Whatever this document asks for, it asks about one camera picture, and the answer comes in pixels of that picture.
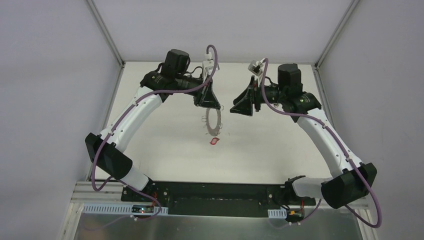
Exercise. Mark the metal key ring disc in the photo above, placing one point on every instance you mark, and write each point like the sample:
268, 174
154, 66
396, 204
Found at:
212, 121

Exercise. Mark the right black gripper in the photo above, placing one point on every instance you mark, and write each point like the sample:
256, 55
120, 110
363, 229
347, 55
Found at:
256, 98

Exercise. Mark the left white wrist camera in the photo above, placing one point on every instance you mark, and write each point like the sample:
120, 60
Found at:
207, 68

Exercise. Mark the aluminium frame rail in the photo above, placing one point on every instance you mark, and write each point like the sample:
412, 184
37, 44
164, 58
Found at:
84, 193

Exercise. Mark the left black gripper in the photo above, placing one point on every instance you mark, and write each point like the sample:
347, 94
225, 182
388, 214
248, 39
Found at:
200, 94

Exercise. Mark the left white cable duct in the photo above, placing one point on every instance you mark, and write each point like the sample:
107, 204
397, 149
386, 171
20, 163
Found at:
124, 209

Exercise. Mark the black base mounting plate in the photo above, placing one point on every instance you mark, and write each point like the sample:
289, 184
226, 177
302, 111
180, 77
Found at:
223, 199

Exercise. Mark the white cable duct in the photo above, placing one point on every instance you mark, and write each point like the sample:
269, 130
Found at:
124, 209
277, 213

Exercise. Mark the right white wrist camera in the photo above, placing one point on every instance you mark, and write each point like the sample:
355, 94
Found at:
258, 68

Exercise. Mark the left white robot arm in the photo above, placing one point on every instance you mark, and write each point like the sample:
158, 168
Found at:
106, 149

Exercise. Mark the red tagged key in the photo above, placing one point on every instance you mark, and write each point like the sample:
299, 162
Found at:
214, 141

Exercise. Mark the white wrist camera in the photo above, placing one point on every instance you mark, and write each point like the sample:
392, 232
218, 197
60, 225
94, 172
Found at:
207, 68
258, 68

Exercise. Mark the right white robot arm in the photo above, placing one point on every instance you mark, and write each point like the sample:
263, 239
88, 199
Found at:
350, 177

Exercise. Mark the right white cable duct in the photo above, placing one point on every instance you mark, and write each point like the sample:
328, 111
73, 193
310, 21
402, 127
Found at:
277, 213

